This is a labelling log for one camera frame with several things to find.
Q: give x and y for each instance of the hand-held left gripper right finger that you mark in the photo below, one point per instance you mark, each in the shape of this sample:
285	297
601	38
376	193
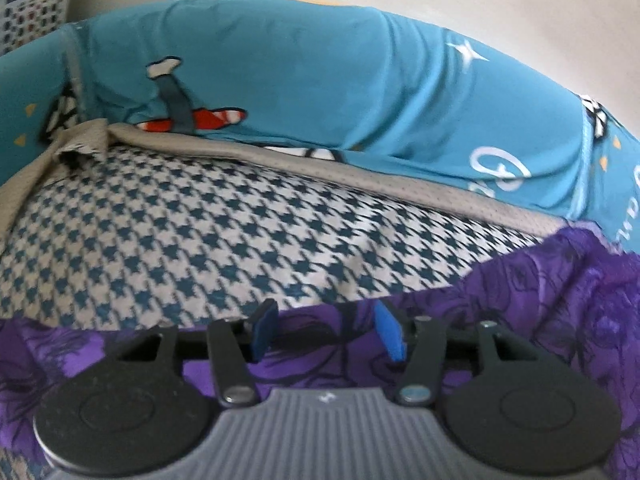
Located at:
389	332

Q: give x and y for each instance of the houndstooth patterned mattress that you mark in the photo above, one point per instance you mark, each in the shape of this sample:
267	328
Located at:
200	240

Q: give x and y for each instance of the white perforated basket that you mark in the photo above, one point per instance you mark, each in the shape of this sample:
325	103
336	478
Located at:
35	10

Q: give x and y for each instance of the blue printed bed bumper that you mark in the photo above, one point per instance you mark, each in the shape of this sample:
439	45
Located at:
325	85

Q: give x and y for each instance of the purple floral garment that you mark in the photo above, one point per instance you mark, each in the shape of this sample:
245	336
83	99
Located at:
550	310

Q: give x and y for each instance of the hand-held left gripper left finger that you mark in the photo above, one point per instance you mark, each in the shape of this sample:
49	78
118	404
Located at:
264	327

